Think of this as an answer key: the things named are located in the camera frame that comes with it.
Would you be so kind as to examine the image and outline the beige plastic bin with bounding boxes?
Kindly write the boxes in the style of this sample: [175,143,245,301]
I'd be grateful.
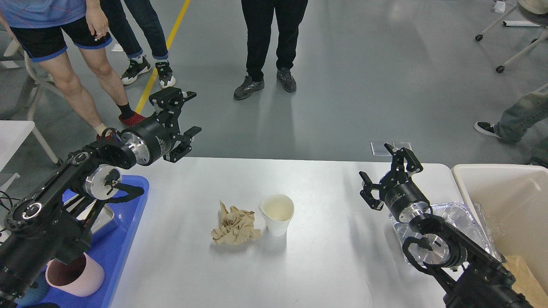
[452,164,548,289]

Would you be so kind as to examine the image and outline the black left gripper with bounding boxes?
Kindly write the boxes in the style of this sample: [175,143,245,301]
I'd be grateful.
[121,86,202,166]

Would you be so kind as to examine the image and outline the clear floor plate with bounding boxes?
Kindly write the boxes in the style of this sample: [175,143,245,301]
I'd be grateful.
[370,142,392,157]
[392,142,412,150]

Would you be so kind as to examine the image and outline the crumpled brown paper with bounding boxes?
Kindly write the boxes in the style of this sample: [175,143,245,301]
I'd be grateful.
[211,201,262,245]

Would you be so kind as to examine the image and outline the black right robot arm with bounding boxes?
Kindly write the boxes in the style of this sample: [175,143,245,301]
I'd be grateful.
[359,143,531,308]

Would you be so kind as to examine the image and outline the brown paper in bin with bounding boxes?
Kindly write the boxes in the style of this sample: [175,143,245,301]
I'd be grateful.
[504,256,548,308]

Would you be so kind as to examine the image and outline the person in blue shirt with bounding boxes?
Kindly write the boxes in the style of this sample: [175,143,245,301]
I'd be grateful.
[0,0,143,139]

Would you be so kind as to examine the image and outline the clear floor plate left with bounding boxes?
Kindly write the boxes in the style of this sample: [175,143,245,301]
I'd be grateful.
[370,142,392,157]

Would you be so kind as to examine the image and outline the blue plastic tray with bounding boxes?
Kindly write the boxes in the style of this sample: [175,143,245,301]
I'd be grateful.
[1,173,149,308]

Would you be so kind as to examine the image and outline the stainless steel rectangular container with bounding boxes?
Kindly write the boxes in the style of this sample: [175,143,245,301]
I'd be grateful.
[77,200,118,238]

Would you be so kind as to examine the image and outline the blue HOME mug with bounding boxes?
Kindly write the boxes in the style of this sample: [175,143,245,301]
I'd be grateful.
[16,272,51,308]

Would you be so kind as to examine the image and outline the clear floor plate right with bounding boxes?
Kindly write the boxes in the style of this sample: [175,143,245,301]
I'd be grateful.
[392,142,412,150]

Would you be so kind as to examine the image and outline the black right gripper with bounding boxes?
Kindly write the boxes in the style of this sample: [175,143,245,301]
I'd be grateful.
[359,143,430,223]

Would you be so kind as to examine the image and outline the person in dark jeans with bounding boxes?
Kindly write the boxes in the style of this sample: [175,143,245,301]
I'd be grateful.
[101,0,176,89]

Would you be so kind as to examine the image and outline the person in black trousers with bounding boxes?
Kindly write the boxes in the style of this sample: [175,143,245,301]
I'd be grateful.
[233,0,309,100]

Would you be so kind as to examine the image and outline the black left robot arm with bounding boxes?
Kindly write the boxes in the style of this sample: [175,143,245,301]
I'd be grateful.
[1,86,201,308]

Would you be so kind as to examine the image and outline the white paper cup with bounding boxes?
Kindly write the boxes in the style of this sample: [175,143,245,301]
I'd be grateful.
[259,194,295,237]

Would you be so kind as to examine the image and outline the black cables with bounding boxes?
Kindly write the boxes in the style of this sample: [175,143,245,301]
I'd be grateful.
[0,191,22,231]

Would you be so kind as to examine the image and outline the white rolling chair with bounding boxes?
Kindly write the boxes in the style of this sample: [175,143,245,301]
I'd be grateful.
[474,0,547,74]

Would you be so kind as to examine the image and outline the person in grey jeans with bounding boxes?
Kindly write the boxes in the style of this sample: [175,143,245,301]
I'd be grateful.
[474,85,548,143]

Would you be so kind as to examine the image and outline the white side table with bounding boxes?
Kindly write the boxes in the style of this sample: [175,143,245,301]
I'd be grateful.
[0,120,60,191]

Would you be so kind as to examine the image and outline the aluminium foil tray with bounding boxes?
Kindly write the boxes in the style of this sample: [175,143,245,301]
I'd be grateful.
[388,201,502,265]

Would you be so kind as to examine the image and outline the pink mug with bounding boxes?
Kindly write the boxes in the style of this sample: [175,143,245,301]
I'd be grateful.
[45,253,104,297]

